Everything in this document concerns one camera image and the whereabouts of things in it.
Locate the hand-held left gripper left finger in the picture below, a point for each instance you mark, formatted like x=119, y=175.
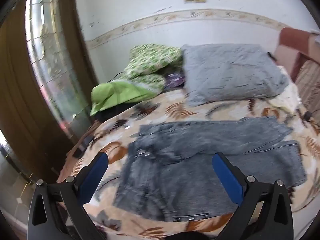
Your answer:
x=93, y=176

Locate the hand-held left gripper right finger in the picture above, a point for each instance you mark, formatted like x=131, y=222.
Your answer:
x=227, y=178

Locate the grey denim pants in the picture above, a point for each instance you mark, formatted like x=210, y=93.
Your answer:
x=175, y=180

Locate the lime green cloth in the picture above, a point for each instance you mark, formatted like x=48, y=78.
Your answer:
x=112, y=92

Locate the leaf print blanket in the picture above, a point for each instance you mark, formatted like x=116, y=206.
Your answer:
x=175, y=110

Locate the white cloth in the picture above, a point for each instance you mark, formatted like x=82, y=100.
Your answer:
x=287, y=97

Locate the grey pillow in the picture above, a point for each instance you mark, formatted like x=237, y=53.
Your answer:
x=225, y=72

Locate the dark purple cloth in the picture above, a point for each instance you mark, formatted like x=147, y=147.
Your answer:
x=175, y=80

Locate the wooden door with glass pane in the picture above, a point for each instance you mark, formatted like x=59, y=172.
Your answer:
x=15, y=92

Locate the striped brown cushion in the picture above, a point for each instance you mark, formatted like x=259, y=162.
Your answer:
x=310, y=85

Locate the green patterned pillow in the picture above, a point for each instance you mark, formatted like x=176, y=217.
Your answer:
x=150, y=60

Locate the reddish brown sofa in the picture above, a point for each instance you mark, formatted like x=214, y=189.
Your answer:
x=290, y=40

